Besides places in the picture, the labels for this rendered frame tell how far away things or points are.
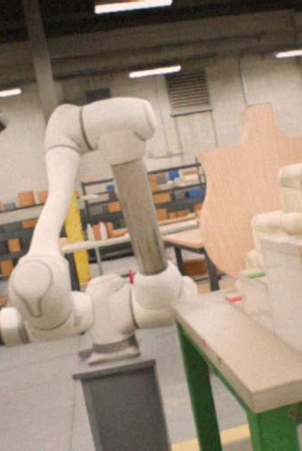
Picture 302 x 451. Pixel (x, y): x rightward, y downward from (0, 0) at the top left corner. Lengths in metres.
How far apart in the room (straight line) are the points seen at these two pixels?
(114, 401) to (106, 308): 0.30
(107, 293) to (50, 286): 0.63
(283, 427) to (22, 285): 0.48
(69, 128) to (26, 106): 10.99
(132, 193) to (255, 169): 0.43
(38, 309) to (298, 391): 0.47
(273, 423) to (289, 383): 0.06
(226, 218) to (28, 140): 11.19
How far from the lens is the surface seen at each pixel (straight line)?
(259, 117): 0.98
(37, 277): 0.79
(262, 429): 0.63
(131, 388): 1.45
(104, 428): 1.52
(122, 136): 1.18
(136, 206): 1.25
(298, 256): 0.59
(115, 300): 1.40
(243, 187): 0.94
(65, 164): 1.17
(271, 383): 0.60
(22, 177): 11.90
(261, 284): 0.76
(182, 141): 12.18
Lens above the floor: 1.19
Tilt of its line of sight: 3 degrees down
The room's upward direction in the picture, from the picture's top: 11 degrees counter-clockwise
